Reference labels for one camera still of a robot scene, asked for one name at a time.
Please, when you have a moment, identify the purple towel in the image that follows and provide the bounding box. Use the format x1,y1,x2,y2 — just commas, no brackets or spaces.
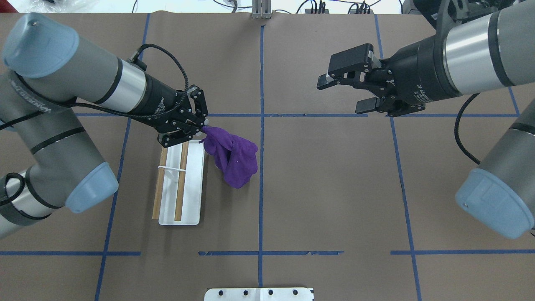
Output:
202,126,258,189

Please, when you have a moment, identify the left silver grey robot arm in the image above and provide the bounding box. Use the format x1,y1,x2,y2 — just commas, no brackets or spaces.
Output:
1,12,209,238

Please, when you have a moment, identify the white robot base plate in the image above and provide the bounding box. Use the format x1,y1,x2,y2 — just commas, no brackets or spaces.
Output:
204,287,315,301

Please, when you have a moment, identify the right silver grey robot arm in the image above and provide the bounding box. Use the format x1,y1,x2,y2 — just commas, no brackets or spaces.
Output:
317,0,534,239

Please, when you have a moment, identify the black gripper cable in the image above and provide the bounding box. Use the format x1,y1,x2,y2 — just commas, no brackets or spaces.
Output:
75,43,189,117

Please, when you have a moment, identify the white wooden towel rack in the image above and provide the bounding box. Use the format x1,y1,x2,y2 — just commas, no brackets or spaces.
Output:
152,140,206,226

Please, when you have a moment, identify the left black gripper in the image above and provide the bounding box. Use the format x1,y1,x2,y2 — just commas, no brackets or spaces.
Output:
132,74,209,148

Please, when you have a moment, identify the black power strip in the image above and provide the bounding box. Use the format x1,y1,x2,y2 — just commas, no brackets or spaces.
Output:
347,1,372,15
304,0,329,15

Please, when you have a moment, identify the grey aluminium frame post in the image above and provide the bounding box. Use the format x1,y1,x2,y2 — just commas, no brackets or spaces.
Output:
252,0,273,19

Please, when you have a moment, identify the brown paper table cover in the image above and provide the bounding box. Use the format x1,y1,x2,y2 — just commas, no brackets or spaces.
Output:
1,12,534,301

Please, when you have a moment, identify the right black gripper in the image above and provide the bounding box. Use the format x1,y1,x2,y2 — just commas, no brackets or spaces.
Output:
316,36,460,117

